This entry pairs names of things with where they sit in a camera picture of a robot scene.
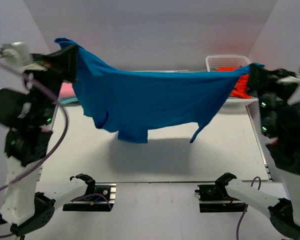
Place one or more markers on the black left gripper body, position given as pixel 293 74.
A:
pixel 54 75

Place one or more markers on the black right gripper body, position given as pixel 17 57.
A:
pixel 269 86

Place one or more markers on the blue t shirt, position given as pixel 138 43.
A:
pixel 131 103

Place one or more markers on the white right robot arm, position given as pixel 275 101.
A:
pixel 280 122

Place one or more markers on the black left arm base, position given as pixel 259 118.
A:
pixel 100 199

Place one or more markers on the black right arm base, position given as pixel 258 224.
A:
pixel 212 200

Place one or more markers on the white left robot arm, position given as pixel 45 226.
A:
pixel 29 117

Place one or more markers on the orange t shirt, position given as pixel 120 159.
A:
pixel 240 88

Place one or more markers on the folded pink t shirt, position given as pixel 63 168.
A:
pixel 66 91

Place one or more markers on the folded mint t shirt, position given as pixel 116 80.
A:
pixel 68 100

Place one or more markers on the white plastic laundry basket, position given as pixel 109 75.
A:
pixel 214 62

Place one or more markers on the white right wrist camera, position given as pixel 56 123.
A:
pixel 295 77

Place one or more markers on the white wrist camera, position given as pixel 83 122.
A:
pixel 17 57
pixel 295 77

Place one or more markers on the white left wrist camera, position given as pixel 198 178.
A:
pixel 17 57

